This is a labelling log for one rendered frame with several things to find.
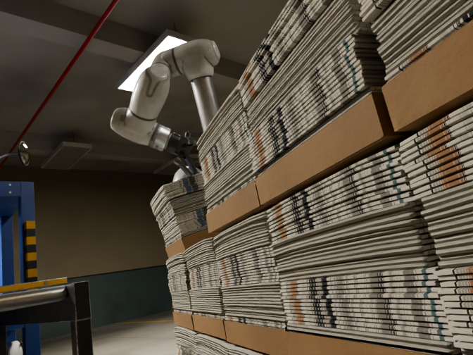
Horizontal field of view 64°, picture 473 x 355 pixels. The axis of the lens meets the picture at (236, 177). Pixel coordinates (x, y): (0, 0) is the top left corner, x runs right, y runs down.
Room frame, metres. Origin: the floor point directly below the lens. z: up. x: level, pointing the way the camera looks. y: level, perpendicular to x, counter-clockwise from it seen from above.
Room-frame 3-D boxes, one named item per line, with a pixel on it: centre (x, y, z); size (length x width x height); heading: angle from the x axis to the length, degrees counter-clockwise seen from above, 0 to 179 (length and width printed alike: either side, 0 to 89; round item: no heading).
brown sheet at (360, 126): (0.53, -0.26, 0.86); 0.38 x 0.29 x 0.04; 112
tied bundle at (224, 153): (0.80, -0.15, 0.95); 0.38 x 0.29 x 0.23; 113
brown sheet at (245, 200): (0.80, -0.14, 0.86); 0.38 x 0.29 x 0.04; 113
